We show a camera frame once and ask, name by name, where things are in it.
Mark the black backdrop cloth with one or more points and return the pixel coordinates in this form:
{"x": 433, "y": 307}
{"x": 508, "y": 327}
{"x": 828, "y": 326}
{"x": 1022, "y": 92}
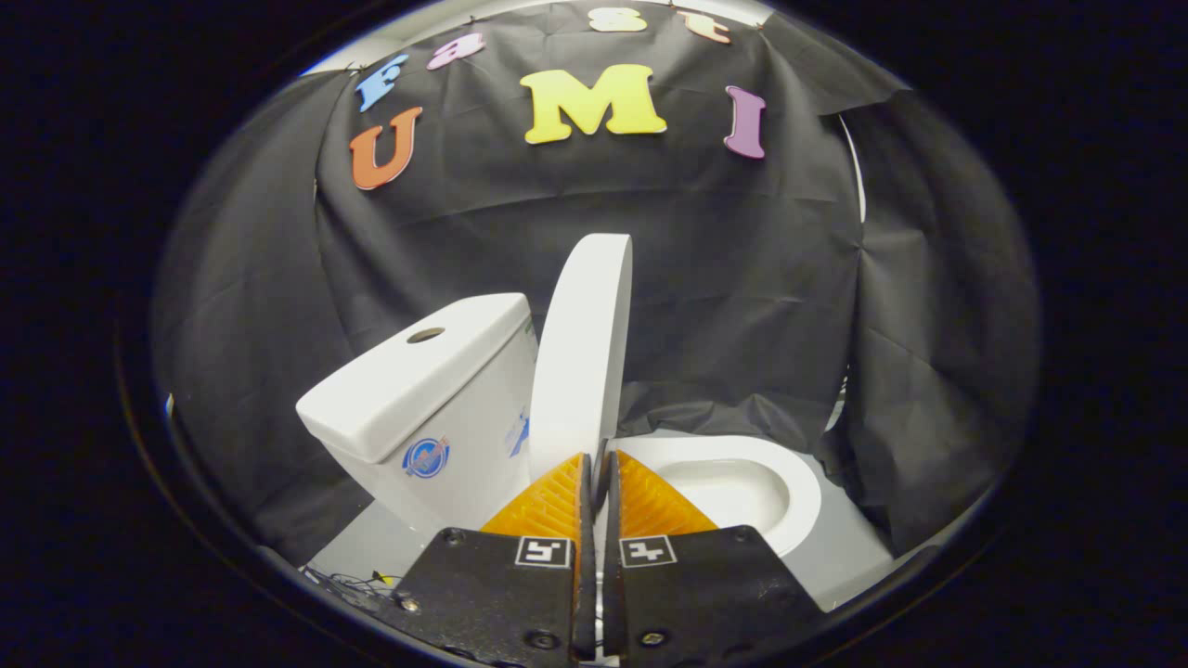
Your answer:
{"x": 724, "y": 278}

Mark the white toilet with tank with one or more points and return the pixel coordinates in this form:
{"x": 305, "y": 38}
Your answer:
{"x": 436, "y": 371}

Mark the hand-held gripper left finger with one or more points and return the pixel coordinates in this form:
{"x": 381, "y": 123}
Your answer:
{"x": 492, "y": 584}

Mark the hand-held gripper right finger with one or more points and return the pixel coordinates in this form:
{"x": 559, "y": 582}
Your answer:
{"x": 705, "y": 584}

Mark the white toilet lid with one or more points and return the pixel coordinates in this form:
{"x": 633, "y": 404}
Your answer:
{"x": 580, "y": 371}

